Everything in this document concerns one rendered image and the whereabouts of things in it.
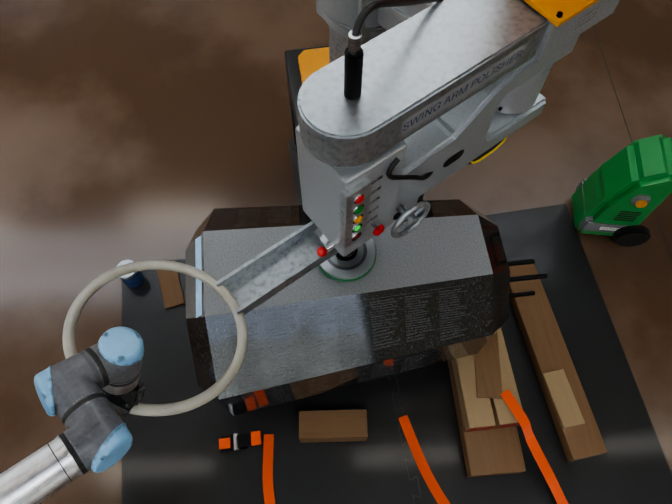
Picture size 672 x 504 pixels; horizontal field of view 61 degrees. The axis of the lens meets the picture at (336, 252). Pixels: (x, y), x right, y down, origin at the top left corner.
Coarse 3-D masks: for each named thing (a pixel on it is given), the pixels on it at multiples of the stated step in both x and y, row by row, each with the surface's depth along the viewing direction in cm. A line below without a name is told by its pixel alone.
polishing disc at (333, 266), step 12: (324, 240) 205; (372, 240) 205; (360, 252) 203; (372, 252) 203; (324, 264) 201; (336, 264) 201; (348, 264) 201; (360, 264) 201; (372, 264) 202; (336, 276) 199; (348, 276) 199
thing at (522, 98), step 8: (552, 64) 169; (544, 72) 169; (528, 80) 169; (536, 80) 170; (544, 80) 174; (520, 88) 173; (528, 88) 173; (536, 88) 174; (512, 96) 176; (520, 96) 176; (528, 96) 176; (536, 96) 180; (504, 104) 180; (512, 104) 179; (520, 104) 179; (528, 104) 181; (504, 112) 183; (512, 112) 182; (520, 112) 183
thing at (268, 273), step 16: (288, 240) 179; (304, 240) 183; (320, 240) 184; (256, 256) 176; (272, 256) 180; (288, 256) 181; (304, 256) 181; (240, 272) 175; (256, 272) 178; (272, 272) 178; (288, 272) 178; (304, 272) 177; (240, 288) 175; (256, 288) 176; (272, 288) 171; (240, 304) 173; (256, 304) 172
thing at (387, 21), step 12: (324, 0) 200; (336, 0) 194; (348, 0) 192; (372, 0) 190; (336, 12) 199; (348, 12) 196; (372, 12) 195; (384, 12) 193; (396, 12) 187; (408, 12) 184; (348, 24) 201; (372, 24) 199; (384, 24) 197; (396, 24) 192
